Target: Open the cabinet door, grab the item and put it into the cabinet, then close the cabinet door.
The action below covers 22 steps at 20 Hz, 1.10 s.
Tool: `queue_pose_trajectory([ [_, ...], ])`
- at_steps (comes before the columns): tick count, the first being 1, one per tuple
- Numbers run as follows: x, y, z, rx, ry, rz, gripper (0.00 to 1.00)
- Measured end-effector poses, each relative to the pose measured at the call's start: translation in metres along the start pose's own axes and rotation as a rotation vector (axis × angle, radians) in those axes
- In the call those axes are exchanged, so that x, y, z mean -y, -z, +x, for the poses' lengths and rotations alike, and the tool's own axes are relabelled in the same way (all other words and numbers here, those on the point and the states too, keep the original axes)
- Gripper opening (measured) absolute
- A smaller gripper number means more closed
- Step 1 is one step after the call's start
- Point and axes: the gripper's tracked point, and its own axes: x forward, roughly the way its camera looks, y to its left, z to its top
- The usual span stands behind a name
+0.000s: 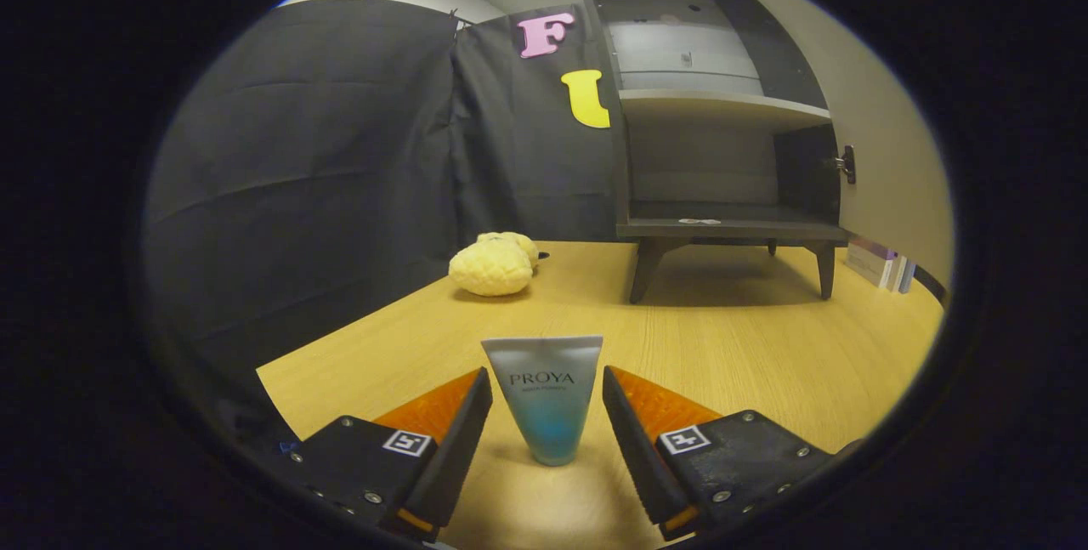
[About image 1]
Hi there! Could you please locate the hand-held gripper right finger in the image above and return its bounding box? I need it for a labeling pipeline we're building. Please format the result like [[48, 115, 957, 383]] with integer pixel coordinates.
[[602, 365, 861, 543]]

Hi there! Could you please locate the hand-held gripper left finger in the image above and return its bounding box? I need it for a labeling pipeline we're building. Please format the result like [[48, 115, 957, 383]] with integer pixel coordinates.
[[279, 366, 495, 544]]

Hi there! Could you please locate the blue and white cosmetic tube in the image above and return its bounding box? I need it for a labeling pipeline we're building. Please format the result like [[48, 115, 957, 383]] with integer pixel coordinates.
[[481, 335, 604, 468]]

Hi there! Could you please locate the yellow plush toy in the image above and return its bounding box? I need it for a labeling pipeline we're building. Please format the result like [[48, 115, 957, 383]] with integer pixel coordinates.
[[448, 231, 551, 298]]

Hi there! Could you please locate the maroon book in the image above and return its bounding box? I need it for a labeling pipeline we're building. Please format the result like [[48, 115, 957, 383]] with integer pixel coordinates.
[[846, 235, 897, 290]]

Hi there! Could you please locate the black backdrop cloth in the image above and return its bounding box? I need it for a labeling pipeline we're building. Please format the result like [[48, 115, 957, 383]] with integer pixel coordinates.
[[143, 0, 632, 449]]

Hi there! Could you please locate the grey cabinet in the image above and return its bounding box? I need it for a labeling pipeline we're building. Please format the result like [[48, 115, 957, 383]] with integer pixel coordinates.
[[561, 0, 853, 304]]

